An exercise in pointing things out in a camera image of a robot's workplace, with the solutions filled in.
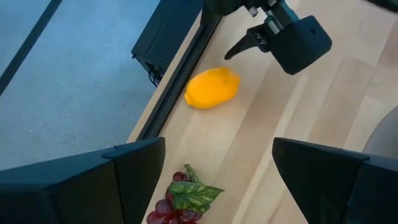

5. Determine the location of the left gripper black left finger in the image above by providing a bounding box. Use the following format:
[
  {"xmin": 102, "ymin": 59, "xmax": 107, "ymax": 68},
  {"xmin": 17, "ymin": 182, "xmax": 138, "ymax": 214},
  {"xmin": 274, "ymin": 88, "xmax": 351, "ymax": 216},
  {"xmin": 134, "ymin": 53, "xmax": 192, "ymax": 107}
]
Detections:
[{"xmin": 0, "ymin": 136, "xmax": 166, "ymax": 224}]

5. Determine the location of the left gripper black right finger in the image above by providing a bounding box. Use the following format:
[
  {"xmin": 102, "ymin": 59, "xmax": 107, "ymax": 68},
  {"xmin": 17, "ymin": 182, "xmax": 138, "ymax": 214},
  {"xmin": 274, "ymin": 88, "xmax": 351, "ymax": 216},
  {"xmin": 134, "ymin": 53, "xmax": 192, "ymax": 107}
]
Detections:
[{"xmin": 272, "ymin": 136, "xmax": 398, "ymax": 224}]

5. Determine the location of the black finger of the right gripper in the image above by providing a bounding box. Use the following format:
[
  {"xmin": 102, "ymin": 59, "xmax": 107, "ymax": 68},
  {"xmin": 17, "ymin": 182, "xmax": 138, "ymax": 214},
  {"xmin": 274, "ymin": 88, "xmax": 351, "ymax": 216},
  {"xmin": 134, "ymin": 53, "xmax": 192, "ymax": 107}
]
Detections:
[
  {"xmin": 223, "ymin": 23, "xmax": 274, "ymax": 61},
  {"xmin": 269, "ymin": 14, "xmax": 333, "ymax": 76}
]

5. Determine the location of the orange-yellow plastic lemon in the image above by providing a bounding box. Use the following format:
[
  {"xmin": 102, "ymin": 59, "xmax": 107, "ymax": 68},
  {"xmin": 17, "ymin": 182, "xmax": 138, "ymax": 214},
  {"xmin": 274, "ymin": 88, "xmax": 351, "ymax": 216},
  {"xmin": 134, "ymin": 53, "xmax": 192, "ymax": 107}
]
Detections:
[{"xmin": 183, "ymin": 67, "xmax": 242, "ymax": 110}]

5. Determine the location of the purple plastic grape bunch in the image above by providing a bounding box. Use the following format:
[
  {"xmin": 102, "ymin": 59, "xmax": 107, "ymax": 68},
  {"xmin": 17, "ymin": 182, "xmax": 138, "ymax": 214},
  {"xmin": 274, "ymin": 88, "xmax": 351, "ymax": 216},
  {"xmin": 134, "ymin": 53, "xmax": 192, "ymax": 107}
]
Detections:
[{"xmin": 146, "ymin": 163, "xmax": 225, "ymax": 224}]

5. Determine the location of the round grey placemat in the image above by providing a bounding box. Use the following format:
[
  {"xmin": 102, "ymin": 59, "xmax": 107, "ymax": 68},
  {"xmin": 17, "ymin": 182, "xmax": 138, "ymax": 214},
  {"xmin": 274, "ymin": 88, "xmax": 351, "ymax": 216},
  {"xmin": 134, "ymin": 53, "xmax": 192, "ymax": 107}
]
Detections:
[{"xmin": 362, "ymin": 105, "xmax": 398, "ymax": 160}]

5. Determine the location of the black box on frame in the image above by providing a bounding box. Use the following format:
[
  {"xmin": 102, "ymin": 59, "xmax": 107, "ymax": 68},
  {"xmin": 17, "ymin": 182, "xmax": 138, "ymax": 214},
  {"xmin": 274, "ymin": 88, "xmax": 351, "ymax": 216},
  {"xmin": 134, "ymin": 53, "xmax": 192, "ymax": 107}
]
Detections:
[{"xmin": 131, "ymin": 0, "xmax": 203, "ymax": 87}]

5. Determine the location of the black aluminium table frame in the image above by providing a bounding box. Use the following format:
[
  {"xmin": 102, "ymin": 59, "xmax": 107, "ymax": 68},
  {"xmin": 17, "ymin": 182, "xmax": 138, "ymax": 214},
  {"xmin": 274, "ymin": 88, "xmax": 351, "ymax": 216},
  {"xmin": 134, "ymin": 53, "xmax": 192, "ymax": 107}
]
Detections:
[{"xmin": 136, "ymin": 12, "xmax": 223, "ymax": 141}]

